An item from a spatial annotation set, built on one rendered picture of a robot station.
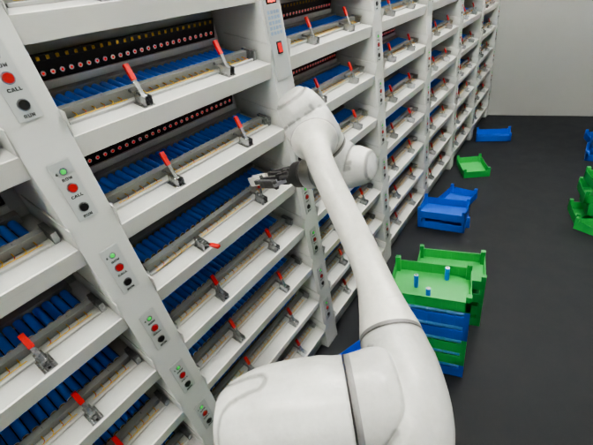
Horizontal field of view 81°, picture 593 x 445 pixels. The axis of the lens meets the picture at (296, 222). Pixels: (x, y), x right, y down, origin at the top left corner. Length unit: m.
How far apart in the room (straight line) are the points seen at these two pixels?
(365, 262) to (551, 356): 1.42
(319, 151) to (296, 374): 0.41
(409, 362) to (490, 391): 1.27
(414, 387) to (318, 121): 0.51
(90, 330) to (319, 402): 0.60
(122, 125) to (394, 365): 0.69
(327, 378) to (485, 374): 1.37
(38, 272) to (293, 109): 0.59
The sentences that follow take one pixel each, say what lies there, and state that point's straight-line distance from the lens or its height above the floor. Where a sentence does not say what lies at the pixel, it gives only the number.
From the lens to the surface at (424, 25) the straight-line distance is 2.39.
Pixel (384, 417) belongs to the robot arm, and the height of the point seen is 1.04.
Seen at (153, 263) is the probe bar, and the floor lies 0.97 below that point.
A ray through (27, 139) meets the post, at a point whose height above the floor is 1.36.
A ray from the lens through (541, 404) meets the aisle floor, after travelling 1.80.
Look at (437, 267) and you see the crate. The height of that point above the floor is 0.43.
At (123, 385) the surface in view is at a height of 0.74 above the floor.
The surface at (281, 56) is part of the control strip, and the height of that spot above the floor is 1.34.
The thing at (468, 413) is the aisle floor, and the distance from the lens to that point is 1.70.
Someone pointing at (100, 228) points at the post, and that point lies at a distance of 0.83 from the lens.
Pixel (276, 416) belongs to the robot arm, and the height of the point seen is 1.05.
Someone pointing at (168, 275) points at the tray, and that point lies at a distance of 0.98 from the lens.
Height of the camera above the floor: 1.47
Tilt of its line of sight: 32 degrees down
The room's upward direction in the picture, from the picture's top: 12 degrees counter-clockwise
